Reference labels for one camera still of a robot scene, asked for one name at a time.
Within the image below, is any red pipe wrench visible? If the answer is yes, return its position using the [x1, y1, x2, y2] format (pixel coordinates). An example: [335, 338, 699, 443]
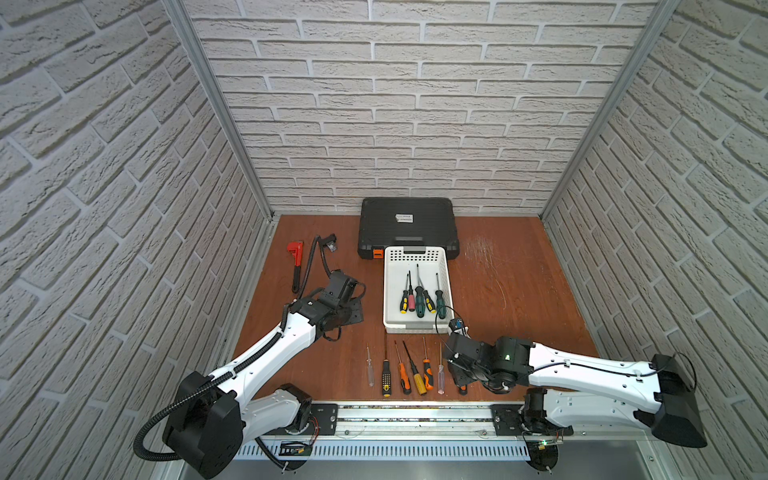
[286, 241, 304, 294]

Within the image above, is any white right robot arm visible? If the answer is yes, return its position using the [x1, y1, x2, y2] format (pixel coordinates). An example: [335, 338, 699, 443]
[442, 329, 708, 449]

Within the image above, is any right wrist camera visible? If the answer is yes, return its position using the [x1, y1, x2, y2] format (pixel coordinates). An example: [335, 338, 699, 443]
[448, 318, 468, 336]

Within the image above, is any white perforated plastic bin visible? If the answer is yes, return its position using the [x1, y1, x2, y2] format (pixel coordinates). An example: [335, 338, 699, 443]
[383, 246, 453, 334]

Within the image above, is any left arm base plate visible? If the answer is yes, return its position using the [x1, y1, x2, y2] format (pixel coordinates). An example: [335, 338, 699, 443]
[267, 403, 339, 436]

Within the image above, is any clear handled screwdriver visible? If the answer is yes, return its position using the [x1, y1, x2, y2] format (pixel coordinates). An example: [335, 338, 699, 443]
[437, 342, 445, 395]

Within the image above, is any black plastic tool case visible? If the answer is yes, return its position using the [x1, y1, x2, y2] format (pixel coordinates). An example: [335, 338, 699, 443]
[357, 197, 460, 260]

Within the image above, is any black yellow small screwdriver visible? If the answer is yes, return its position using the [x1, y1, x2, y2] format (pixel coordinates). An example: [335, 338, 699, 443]
[399, 274, 410, 314]

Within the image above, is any orange grey screwdriver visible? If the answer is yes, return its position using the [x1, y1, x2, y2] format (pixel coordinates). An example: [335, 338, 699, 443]
[394, 342, 412, 395]

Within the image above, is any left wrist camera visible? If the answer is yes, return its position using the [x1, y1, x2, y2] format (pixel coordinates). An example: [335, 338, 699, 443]
[318, 270, 358, 309]

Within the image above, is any aluminium front rail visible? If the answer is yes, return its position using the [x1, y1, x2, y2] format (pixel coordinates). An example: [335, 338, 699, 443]
[236, 401, 650, 462]

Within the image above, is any black yellow dotted screwdriver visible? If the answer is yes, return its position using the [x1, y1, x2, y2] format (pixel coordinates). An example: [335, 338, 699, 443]
[381, 338, 392, 398]

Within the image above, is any clear thin tester screwdriver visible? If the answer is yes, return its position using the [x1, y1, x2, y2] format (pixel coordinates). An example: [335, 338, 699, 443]
[366, 345, 375, 388]

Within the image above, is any small black clamp tool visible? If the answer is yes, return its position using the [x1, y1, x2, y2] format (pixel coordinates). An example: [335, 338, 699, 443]
[319, 234, 337, 252]

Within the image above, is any pink handled screwdriver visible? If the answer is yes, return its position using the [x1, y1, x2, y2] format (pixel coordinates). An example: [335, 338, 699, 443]
[407, 270, 416, 312]

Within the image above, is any green screwdriver end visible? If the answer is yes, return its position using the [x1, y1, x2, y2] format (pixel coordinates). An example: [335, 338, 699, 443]
[415, 265, 426, 318]
[435, 273, 447, 319]

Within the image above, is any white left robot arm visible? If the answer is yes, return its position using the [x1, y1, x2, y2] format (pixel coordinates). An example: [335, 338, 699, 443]
[133, 288, 363, 479]

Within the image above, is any yellow black handled screwdriver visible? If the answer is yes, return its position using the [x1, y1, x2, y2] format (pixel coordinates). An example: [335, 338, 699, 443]
[403, 342, 427, 395]

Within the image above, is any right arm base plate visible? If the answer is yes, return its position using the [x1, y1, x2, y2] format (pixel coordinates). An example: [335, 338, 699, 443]
[490, 404, 574, 437]

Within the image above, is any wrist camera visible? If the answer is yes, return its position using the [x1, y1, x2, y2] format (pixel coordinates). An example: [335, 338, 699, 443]
[448, 318, 468, 336]
[318, 270, 358, 309]

